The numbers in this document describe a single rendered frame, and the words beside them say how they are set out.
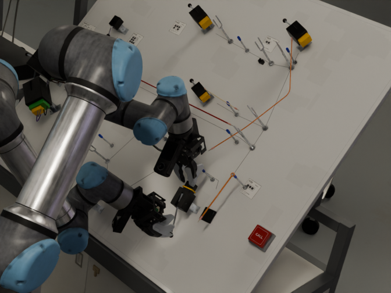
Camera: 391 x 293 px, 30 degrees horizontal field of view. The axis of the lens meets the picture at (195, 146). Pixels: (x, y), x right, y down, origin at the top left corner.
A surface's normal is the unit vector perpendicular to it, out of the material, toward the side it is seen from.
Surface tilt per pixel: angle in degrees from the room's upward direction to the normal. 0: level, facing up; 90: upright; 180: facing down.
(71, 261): 90
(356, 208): 0
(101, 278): 90
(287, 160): 48
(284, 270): 0
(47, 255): 96
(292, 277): 0
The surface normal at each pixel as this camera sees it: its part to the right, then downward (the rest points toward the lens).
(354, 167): 0.16, -0.88
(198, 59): -0.40, -0.41
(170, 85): -0.15, -0.73
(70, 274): -0.68, 0.23
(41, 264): 0.84, 0.44
